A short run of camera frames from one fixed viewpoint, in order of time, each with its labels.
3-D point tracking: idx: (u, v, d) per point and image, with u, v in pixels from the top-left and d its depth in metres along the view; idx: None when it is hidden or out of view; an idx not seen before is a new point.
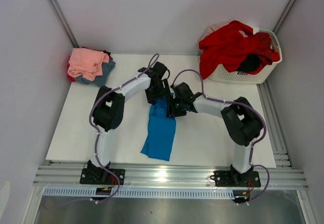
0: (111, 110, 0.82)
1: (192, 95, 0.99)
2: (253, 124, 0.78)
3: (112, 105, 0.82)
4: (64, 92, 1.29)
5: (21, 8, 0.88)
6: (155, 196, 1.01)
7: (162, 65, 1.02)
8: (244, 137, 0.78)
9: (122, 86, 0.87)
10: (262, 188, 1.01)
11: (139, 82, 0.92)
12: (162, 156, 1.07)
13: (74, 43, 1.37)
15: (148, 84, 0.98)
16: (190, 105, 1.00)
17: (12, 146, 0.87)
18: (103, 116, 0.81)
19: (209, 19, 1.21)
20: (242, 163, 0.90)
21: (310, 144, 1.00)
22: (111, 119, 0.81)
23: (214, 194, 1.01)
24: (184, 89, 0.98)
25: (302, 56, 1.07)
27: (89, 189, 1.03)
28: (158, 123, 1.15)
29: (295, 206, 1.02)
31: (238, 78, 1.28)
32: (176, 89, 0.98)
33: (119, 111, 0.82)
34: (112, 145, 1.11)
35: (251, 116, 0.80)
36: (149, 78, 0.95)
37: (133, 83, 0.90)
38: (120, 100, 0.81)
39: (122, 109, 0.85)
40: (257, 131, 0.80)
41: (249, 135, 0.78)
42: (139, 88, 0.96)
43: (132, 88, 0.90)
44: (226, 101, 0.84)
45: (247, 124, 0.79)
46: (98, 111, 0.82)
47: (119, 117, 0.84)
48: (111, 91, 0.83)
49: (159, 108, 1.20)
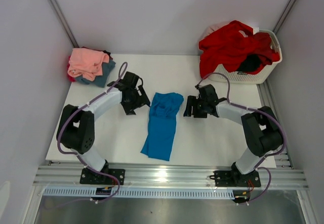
0: (79, 132, 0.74)
1: (216, 99, 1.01)
2: (273, 137, 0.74)
3: (80, 125, 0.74)
4: (64, 92, 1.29)
5: (21, 8, 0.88)
6: (155, 196, 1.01)
7: (132, 74, 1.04)
8: (261, 147, 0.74)
9: (89, 103, 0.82)
10: (262, 188, 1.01)
11: (109, 97, 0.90)
12: (162, 156, 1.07)
13: (74, 43, 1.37)
15: (119, 97, 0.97)
16: (212, 108, 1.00)
17: (12, 146, 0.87)
18: (72, 139, 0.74)
19: (209, 19, 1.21)
20: (246, 165, 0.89)
21: (311, 144, 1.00)
22: (80, 142, 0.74)
23: (214, 194, 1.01)
24: (210, 92, 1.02)
25: (302, 56, 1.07)
27: (89, 189, 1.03)
28: (158, 123, 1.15)
29: (295, 207, 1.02)
31: (238, 78, 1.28)
32: (202, 89, 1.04)
33: (88, 132, 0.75)
34: (113, 145, 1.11)
35: (274, 127, 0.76)
36: (119, 91, 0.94)
37: (102, 100, 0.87)
38: (88, 118, 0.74)
39: (92, 129, 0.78)
40: (277, 144, 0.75)
41: (268, 147, 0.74)
42: (108, 104, 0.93)
43: (100, 104, 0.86)
44: (248, 108, 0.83)
45: (267, 136, 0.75)
46: (67, 135, 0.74)
47: (89, 138, 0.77)
48: (78, 110, 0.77)
49: (159, 108, 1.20)
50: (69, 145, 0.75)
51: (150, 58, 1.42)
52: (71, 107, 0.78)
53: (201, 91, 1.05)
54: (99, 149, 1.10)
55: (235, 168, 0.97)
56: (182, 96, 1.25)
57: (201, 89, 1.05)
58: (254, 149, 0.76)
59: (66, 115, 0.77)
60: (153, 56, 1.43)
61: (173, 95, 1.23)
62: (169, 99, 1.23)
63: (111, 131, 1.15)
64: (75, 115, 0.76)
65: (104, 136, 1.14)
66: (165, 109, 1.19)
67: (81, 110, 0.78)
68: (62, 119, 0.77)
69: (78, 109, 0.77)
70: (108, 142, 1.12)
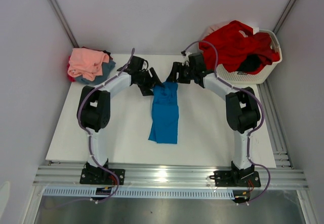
0: (97, 109, 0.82)
1: (204, 69, 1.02)
2: (249, 114, 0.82)
3: (98, 103, 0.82)
4: (64, 92, 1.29)
5: (22, 8, 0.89)
6: (155, 196, 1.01)
7: (139, 58, 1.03)
8: (239, 122, 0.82)
9: (105, 84, 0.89)
10: (262, 188, 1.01)
11: (121, 80, 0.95)
12: (169, 140, 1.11)
13: (74, 43, 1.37)
15: (128, 82, 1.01)
16: (199, 78, 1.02)
17: (12, 146, 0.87)
18: (90, 116, 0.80)
19: (209, 19, 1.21)
20: (240, 159, 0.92)
21: (311, 144, 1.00)
22: (99, 118, 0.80)
23: (214, 194, 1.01)
24: (199, 62, 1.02)
25: (302, 56, 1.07)
27: (89, 189, 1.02)
28: (163, 109, 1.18)
29: (295, 207, 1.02)
31: (239, 78, 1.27)
32: (192, 59, 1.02)
33: (105, 109, 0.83)
34: (112, 145, 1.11)
35: (252, 106, 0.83)
36: (128, 75, 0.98)
37: (115, 82, 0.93)
38: (107, 97, 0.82)
39: (109, 108, 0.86)
40: (254, 121, 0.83)
41: (244, 122, 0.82)
42: (120, 87, 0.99)
43: (114, 85, 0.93)
44: (234, 86, 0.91)
45: (244, 114, 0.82)
46: (85, 113, 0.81)
47: (106, 115, 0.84)
48: (95, 90, 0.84)
49: (161, 95, 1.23)
50: (89, 122, 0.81)
51: (150, 58, 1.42)
52: (87, 87, 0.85)
53: (190, 59, 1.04)
54: None
55: (235, 166, 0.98)
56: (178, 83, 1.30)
57: (191, 58, 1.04)
58: (233, 123, 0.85)
59: (84, 95, 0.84)
60: (153, 56, 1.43)
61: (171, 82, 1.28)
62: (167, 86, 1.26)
63: (111, 131, 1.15)
64: (91, 93, 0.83)
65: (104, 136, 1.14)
66: (166, 96, 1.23)
67: (96, 90, 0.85)
68: (81, 100, 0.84)
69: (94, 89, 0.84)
70: (108, 142, 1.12)
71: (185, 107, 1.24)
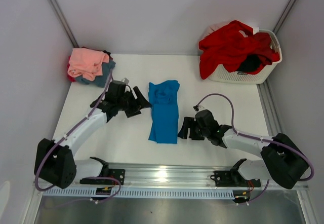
0: (57, 168, 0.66)
1: (217, 128, 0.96)
2: (297, 163, 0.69)
3: (56, 161, 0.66)
4: (64, 92, 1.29)
5: (22, 8, 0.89)
6: (155, 195, 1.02)
7: (117, 84, 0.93)
8: (288, 178, 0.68)
9: (68, 135, 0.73)
10: (262, 188, 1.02)
11: (92, 121, 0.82)
12: (169, 140, 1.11)
13: (74, 43, 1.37)
15: (104, 119, 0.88)
16: (217, 140, 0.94)
17: (12, 145, 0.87)
18: (50, 175, 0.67)
19: (209, 19, 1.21)
20: (250, 173, 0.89)
21: (310, 144, 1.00)
22: (59, 178, 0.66)
23: (213, 194, 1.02)
24: (209, 120, 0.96)
25: (302, 56, 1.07)
27: (89, 189, 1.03)
28: (162, 110, 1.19)
29: (295, 207, 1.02)
31: (238, 78, 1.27)
32: (200, 119, 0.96)
33: (66, 169, 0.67)
34: (112, 146, 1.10)
35: (295, 155, 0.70)
36: (102, 113, 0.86)
37: (83, 125, 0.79)
38: (67, 155, 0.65)
39: (73, 163, 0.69)
40: (303, 171, 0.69)
41: (295, 176, 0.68)
42: (93, 128, 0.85)
43: (82, 131, 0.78)
44: (262, 139, 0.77)
45: (291, 165, 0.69)
46: (44, 172, 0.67)
47: (70, 173, 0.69)
48: (55, 146, 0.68)
49: (159, 95, 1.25)
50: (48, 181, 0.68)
51: (150, 58, 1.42)
52: (45, 144, 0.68)
53: (199, 120, 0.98)
54: (99, 150, 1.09)
55: (237, 171, 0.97)
56: (178, 83, 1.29)
57: (198, 118, 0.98)
58: (282, 182, 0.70)
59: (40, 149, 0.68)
60: (153, 56, 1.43)
61: (170, 82, 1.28)
62: (166, 86, 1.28)
63: (110, 131, 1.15)
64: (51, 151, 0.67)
65: (103, 136, 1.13)
66: (165, 96, 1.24)
67: (58, 145, 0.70)
68: (39, 156, 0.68)
69: (55, 145, 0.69)
70: (108, 143, 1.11)
71: (185, 107, 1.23)
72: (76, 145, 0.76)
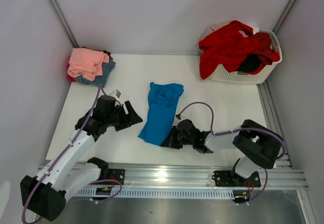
0: (43, 204, 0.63)
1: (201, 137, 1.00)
2: (269, 143, 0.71)
3: (41, 198, 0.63)
4: (64, 92, 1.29)
5: (22, 7, 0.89)
6: (155, 195, 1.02)
7: (105, 100, 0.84)
8: (269, 159, 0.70)
9: (50, 171, 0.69)
10: (260, 188, 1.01)
11: (76, 148, 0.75)
12: (156, 140, 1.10)
13: (74, 43, 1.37)
15: (91, 140, 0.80)
16: (203, 148, 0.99)
17: (12, 146, 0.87)
18: (38, 210, 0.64)
19: (209, 19, 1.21)
20: (246, 171, 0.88)
21: (311, 144, 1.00)
22: (47, 213, 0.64)
23: (214, 194, 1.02)
24: (191, 130, 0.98)
25: (302, 56, 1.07)
27: (89, 189, 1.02)
28: (158, 112, 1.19)
29: (295, 207, 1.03)
31: (238, 78, 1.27)
32: (185, 131, 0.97)
33: (51, 205, 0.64)
34: (112, 146, 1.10)
35: (265, 134, 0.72)
36: (87, 136, 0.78)
37: (68, 155, 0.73)
38: (49, 192, 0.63)
39: (59, 197, 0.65)
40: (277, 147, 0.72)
41: (272, 154, 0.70)
42: (82, 152, 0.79)
43: (66, 164, 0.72)
44: (233, 129, 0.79)
45: (265, 146, 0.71)
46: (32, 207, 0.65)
47: (58, 205, 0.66)
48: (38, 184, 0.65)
49: (160, 96, 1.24)
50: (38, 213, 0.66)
51: (149, 58, 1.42)
52: (26, 183, 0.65)
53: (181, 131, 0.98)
54: (99, 151, 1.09)
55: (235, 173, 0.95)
56: (183, 88, 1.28)
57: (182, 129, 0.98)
58: (261, 163, 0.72)
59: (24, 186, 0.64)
60: (152, 56, 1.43)
61: (175, 85, 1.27)
62: (170, 88, 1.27)
63: (110, 131, 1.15)
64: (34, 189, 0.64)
65: (103, 137, 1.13)
66: (165, 98, 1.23)
67: (41, 183, 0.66)
68: (24, 193, 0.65)
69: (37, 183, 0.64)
70: (108, 143, 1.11)
71: (185, 107, 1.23)
72: (63, 177, 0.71)
